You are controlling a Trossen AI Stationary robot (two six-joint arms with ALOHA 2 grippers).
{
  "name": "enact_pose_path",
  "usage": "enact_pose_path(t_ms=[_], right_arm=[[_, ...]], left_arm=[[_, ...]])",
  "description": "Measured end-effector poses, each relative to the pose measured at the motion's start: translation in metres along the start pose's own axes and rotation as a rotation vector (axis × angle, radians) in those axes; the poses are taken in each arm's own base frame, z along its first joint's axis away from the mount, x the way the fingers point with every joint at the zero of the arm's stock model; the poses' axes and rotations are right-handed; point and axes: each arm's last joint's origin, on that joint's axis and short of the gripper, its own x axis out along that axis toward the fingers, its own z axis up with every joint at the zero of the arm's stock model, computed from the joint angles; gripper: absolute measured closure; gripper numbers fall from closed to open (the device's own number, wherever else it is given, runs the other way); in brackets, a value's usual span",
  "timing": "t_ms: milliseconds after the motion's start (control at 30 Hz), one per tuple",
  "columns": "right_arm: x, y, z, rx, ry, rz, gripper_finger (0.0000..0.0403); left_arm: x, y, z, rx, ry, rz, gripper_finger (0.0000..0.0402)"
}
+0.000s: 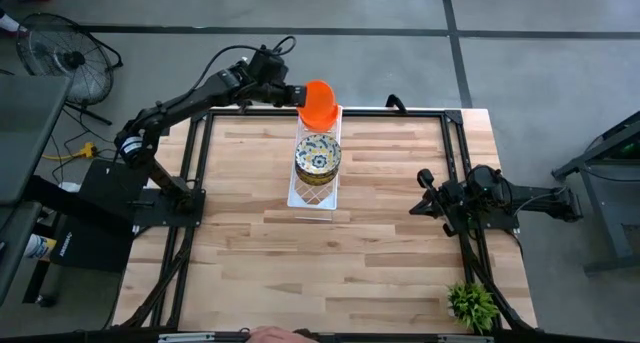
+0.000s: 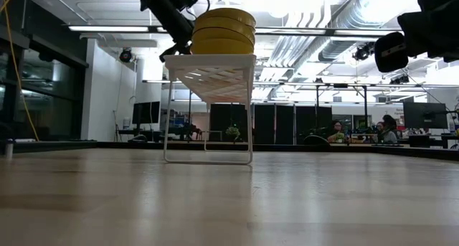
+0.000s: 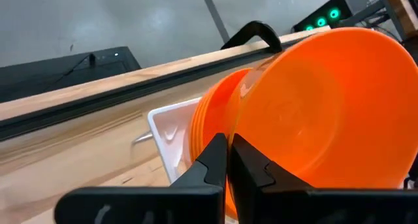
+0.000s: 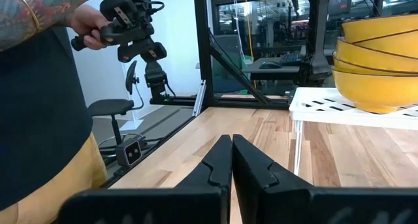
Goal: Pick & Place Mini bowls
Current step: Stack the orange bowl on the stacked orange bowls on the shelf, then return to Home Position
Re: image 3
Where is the orange plastic bowl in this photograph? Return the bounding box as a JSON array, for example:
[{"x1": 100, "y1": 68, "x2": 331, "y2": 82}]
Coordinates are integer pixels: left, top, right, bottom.
[
  {"x1": 193, "y1": 86, "x2": 205, "y2": 162},
  {"x1": 197, "y1": 67, "x2": 254, "y2": 163},
  {"x1": 189, "y1": 93, "x2": 199, "y2": 161},
  {"x1": 225, "y1": 27, "x2": 418, "y2": 220}
]

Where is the black low equipment case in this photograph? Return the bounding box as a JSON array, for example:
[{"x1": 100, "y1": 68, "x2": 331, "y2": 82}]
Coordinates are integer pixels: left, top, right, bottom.
[{"x1": 0, "y1": 46, "x2": 142, "y2": 104}]

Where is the white wire rack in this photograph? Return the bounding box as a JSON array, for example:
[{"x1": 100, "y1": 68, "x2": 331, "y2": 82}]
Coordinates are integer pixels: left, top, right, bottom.
[{"x1": 130, "y1": 97, "x2": 205, "y2": 185}]

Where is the brown wooden board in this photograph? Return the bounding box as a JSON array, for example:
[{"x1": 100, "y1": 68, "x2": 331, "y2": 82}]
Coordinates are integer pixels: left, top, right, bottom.
[{"x1": 378, "y1": 0, "x2": 418, "y2": 40}]

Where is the grey metal stand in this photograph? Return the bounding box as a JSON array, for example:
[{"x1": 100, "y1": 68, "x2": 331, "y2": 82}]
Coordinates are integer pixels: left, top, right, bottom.
[{"x1": 339, "y1": 0, "x2": 396, "y2": 28}]

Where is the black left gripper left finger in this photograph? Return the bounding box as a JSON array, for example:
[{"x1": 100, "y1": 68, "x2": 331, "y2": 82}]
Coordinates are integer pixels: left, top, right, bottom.
[{"x1": 54, "y1": 133, "x2": 228, "y2": 224}]

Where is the black computer with green lights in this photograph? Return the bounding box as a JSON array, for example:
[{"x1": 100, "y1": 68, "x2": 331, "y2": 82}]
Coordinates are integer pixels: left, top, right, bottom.
[{"x1": 291, "y1": 0, "x2": 372, "y2": 34}]

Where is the black frame handle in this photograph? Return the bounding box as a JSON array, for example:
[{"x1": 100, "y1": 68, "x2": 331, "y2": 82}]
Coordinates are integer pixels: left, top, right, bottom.
[{"x1": 221, "y1": 20, "x2": 283, "y2": 54}]

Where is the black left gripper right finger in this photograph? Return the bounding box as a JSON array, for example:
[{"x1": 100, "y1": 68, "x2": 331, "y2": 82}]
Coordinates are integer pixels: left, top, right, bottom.
[{"x1": 229, "y1": 133, "x2": 418, "y2": 224}]

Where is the black aluminium table frame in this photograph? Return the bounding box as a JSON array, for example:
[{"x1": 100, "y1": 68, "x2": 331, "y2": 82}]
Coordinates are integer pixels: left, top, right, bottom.
[{"x1": 0, "y1": 37, "x2": 295, "y2": 142}]

